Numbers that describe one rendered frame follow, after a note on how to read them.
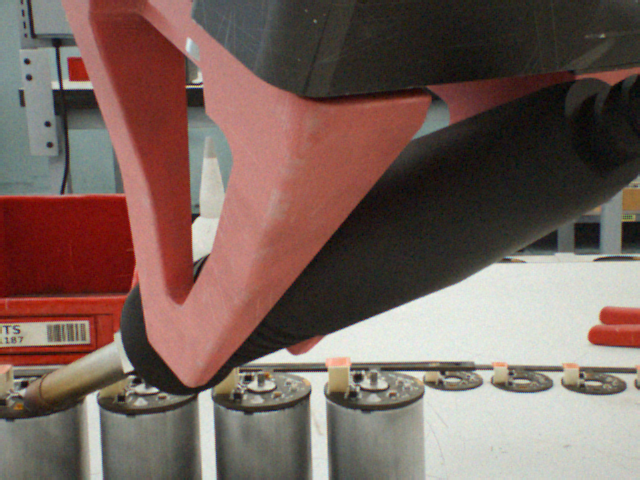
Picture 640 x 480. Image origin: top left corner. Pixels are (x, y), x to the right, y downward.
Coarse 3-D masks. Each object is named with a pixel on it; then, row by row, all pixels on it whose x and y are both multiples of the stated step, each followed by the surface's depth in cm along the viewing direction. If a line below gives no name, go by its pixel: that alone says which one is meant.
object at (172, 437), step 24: (144, 384) 28; (192, 408) 27; (120, 432) 27; (144, 432) 26; (168, 432) 27; (192, 432) 27; (120, 456) 27; (144, 456) 27; (168, 456) 27; (192, 456) 27
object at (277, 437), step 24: (216, 408) 27; (288, 408) 26; (216, 432) 27; (240, 432) 26; (264, 432) 26; (288, 432) 26; (216, 456) 27; (240, 456) 27; (264, 456) 26; (288, 456) 27
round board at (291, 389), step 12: (252, 372) 28; (276, 372) 28; (276, 384) 28; (288, 384) 27; (300, 384) 28; (216, 396) 27; (228, 396) 27; (240, 396) 27; (252, 396) 27; (264, 396) 27; (276, 396) 27; (288, 396) 27; (300, 396) 27; (228, 408) 26; (240, 408) 26; (252, 408) 26; (264, 408) 26; (276, 408) 26
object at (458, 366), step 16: (240, 368) 29; (256, 368) 29; (272, 368) 29; (288, 368) 29; (304, 368) 29; (320, 368) 29; (352, 368) 29; (368, 368) 29; (384, 368) 29; (400, 368) 29; (416, 368) 29; (432, 368) 29; (448, 368) 29; (464, 368) 28
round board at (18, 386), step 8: (16, 384) 28; (24, 384) 28; (0, 400) 27; (8, 400) 27; (16, 400) 27; (80, 400) 27; (0, 408) 27; (8, 408) 27; (24, 408) 27; (64, 408) 27; (0, 416) 27; (8, 416) 27; (16, 416) 26; (24, 416) 26
